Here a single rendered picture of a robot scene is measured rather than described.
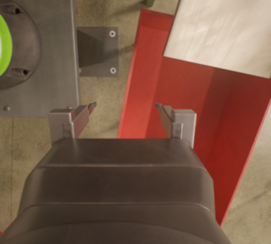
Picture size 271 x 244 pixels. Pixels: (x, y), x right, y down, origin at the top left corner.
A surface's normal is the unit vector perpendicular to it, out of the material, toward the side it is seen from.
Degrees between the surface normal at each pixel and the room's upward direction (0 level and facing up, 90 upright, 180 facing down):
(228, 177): 90
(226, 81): 0
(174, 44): 30
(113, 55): 0
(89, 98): 0
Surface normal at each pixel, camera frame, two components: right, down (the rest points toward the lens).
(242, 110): -0.98, -0.18
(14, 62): 0.86, 0.51
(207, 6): -0.07, 0.70
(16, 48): 0.98, 0.21
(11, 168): 0.02, 0.26
